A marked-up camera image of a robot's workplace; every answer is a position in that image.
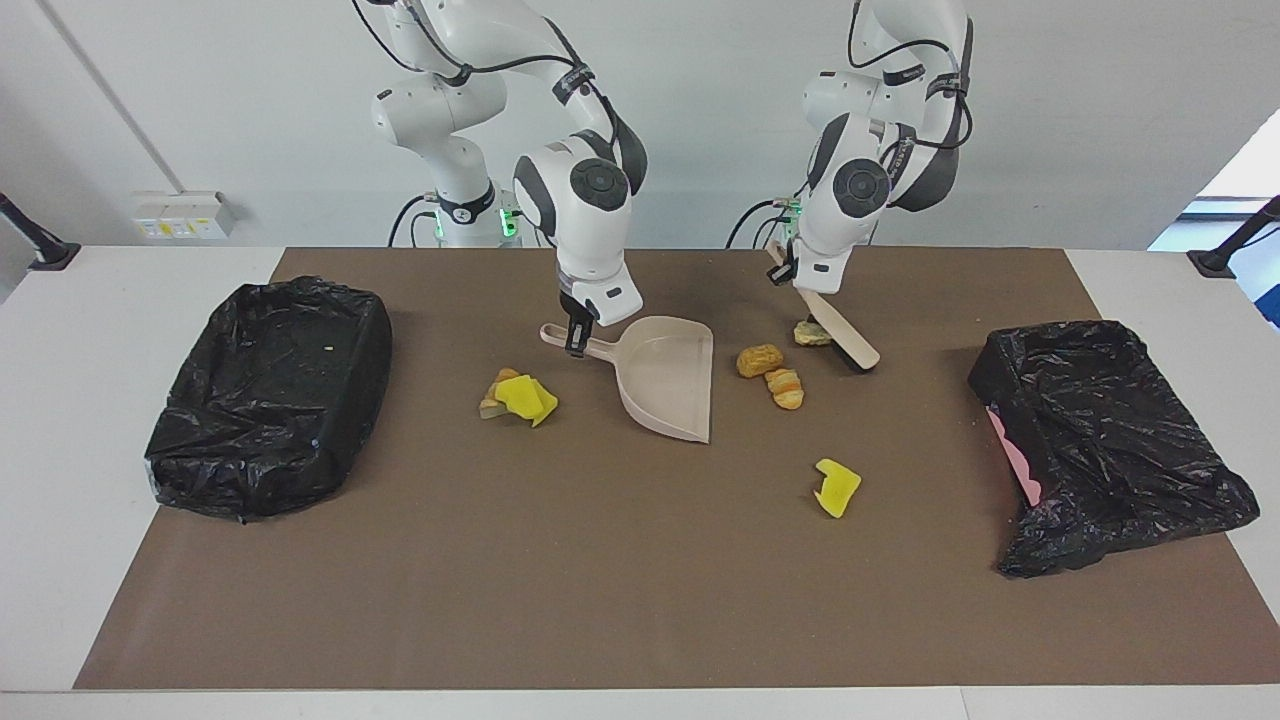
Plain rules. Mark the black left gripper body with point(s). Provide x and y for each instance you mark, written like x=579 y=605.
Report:
x=788 y=275

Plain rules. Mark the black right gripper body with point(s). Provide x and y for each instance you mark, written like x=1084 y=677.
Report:
x=582 y=314

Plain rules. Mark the pale pastry toy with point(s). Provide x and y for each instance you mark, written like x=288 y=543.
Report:
x=810 y=334

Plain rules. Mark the yellow sponge piece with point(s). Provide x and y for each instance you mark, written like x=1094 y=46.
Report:
x=520 y=397
x=836 y=490

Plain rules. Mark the beige hand brush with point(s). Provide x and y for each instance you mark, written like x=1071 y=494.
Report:
x=845 y=335

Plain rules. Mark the brown bread roll toy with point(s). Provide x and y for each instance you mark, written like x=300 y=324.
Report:
x=760 y=361

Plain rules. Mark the beige plastic dustpan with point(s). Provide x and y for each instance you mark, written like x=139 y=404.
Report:
x=670 y=380

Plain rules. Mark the striped orange croissant toy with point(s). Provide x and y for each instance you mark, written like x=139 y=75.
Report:
x=488 y=407
x=787 y=392

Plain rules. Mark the pink plastic bin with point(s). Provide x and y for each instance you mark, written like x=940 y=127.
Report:
x=1020 y=470

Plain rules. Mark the left black-lined bin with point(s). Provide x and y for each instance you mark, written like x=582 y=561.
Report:
x=270 y=400

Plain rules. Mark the black-lined bin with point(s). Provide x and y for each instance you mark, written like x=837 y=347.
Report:
x=1100 y=440
x=270 y=400

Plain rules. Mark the right black-lined bin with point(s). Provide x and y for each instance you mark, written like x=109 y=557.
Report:
x=1100 y=440

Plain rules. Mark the brown table mat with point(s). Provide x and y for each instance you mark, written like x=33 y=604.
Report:
x=500 y=600

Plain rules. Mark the black clamp stand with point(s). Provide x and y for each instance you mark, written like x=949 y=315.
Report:
x=50 y=252
x=1215 y=262

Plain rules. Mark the white wall power outlet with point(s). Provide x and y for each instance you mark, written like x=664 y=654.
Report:
x=180 y=220

